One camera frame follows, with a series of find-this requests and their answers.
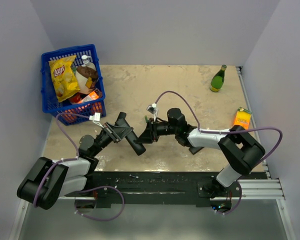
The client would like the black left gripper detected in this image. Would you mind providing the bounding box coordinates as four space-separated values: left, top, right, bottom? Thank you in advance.
91 121 133 157

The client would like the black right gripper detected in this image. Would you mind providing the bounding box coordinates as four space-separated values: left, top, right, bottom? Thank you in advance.
136 118 178 144

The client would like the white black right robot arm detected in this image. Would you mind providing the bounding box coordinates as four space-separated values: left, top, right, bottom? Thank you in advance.
136 108 265 197

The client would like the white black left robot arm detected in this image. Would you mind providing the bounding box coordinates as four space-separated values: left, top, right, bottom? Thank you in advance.
16 118 139 210

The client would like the orange carton in basket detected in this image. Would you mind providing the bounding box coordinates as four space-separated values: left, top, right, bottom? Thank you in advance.
77 89 103 104

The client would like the blue plastic basket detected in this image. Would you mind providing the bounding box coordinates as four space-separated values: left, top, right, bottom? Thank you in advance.
41 44 107 126

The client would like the brown and white pouch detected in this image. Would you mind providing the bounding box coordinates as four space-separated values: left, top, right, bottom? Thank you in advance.
75 66 99 95

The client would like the yellow Lays chips bag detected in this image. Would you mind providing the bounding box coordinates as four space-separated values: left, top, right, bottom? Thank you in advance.
48 55 80 103

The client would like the white pump soap bottle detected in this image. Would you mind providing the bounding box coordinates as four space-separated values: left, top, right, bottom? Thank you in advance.
81 54 97 71

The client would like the green glass bottle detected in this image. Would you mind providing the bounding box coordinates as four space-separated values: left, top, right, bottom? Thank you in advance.
210 65 227 92

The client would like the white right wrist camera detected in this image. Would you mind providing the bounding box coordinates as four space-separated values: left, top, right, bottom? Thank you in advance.
146 103 158 121

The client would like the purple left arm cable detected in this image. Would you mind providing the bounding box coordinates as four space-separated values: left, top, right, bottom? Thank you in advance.
33 112 95 208

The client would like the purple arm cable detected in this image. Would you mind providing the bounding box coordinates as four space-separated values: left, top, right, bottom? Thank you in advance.
33 112 95 208
153 90 283 168

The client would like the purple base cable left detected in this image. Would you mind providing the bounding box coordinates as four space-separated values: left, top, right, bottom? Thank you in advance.
74 185 126 222

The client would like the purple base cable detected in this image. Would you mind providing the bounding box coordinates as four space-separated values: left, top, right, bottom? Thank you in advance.
74 185 126 222
213 183 243 216

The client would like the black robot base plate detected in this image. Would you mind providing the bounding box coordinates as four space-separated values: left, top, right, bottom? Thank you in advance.
62 170 268 210

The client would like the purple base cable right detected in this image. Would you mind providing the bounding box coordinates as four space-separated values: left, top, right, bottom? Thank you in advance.
213 183 243 216

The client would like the aluminium frame rail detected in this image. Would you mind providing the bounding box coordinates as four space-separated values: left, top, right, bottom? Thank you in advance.
238 179 285 200

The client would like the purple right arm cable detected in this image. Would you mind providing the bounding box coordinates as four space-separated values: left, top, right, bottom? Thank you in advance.
153 90 283 168

